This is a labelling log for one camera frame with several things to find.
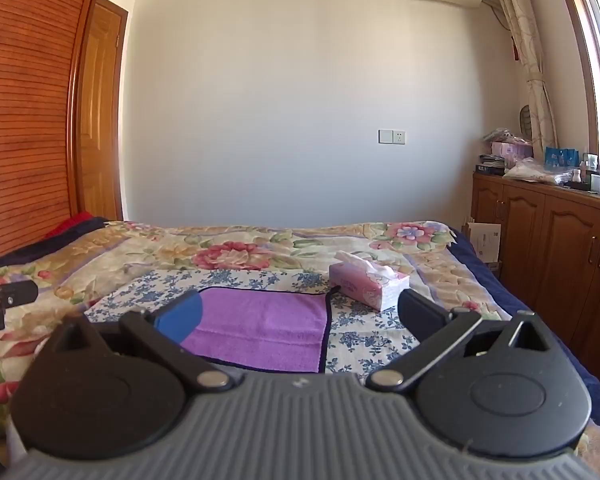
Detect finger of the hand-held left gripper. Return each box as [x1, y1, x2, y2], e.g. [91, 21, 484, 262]
[0, 280, 39, 307]

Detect patterned beige curtain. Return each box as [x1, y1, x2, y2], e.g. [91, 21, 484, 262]
[484, 0, 562, 162]

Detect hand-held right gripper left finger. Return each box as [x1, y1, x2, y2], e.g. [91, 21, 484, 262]
[47, 290, 233, 393]

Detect blue floral white cloth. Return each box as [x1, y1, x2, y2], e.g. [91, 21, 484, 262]
[82, 268, 424, 377]

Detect stack of dark books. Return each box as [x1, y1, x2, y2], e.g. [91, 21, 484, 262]
[474, 154, 507, 177]

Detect purple towel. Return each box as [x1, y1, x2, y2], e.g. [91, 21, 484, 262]
[179, 286, 334, 374]

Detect wooden framed window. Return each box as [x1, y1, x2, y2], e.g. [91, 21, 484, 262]
[554, 0, 600, 162]

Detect floral quilted blanket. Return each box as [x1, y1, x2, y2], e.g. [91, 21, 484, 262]
[0, 219, 520, 463]

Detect grey hand fan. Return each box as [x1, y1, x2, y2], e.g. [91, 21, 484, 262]
[518, 103, 536, 141]

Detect clear plastic bag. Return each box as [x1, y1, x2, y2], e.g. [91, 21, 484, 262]
[504, 157, 577, 186]

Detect wooden door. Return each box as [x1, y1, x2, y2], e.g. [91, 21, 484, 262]
[76, 0, 130, 222]

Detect wooden cabinet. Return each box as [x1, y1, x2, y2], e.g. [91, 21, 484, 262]
[470, 172, 600, 367]

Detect red cloth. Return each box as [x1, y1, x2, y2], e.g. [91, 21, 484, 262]
[44, 211, 97, 239]

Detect pink box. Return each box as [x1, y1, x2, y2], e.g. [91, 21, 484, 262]
[490, 140, 534, 161]

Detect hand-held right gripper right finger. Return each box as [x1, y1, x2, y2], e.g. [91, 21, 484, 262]
[366, 289, 551, 393]

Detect white cardboard box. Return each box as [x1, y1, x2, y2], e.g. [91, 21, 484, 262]
[462, 217, 502, 266]

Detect pink tissue pack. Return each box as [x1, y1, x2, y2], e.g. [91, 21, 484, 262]
[328, 250, 411, 312]

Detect slatted wooden wardrobe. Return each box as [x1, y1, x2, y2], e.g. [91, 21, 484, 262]
[0, 0, 109, 262]

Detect blue box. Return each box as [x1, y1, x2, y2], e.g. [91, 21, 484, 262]
[543, 146, 581, 167]

